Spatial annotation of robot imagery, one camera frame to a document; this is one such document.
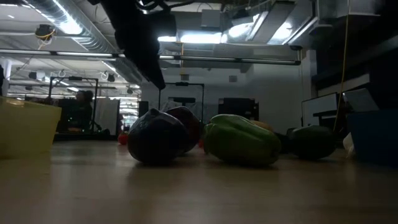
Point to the yellow plastic basket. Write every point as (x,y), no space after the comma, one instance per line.
(28,130)

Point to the silver ribbed ventilation duct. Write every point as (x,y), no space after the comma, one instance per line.
(90,37)

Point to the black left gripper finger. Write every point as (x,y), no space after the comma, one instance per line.
(146,59)

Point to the long ceiling light bar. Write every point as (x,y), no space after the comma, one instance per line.
(217,59)

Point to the grey tilted panel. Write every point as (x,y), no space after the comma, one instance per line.
(360,101)

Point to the black cabinet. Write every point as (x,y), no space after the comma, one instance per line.
(237,107)

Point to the orange fruit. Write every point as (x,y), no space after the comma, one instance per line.
(262,125)

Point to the large green bell pepper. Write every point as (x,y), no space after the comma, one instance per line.
(239,140)

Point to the white board panel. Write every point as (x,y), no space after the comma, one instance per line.
(318,107)

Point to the red strawberry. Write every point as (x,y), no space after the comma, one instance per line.
(201,143)
(123,139)

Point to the grey ceiling box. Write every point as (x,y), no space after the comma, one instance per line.
(211,18)

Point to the bright ceiling light panel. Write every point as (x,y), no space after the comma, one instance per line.
(200,38)

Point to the person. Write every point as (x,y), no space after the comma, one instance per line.
(84,109)

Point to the dark purple eggplant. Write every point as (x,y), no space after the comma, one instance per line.
(155,138)

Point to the dark red round vegetable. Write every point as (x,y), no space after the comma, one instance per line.
(191,124)

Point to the green round fruit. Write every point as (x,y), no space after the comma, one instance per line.
(311,143)

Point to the white cabinet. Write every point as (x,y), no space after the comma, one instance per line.
(109,113)

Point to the blue plastic basket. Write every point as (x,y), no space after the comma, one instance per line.
(373,137)

